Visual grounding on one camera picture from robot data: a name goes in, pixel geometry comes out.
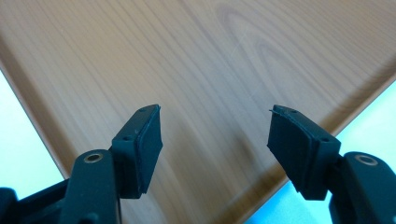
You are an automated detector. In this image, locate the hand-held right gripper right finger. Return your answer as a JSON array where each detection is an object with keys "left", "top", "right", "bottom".
[{"left": 266, "top": 105, "right": 342, "bottom": 201}]

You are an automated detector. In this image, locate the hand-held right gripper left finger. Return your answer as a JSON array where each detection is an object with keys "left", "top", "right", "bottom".
[{"left": 109, "top": 104, "right": 164, "bottom": 200}]

